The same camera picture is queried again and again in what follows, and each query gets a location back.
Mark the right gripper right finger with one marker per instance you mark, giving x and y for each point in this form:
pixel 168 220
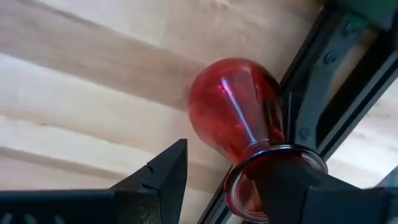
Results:
pixel 311 205

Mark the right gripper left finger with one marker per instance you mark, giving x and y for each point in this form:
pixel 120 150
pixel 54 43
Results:
pixel 140 205

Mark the red bulbous glass vase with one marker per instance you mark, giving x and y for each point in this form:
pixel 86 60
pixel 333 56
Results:
pixel 224 109

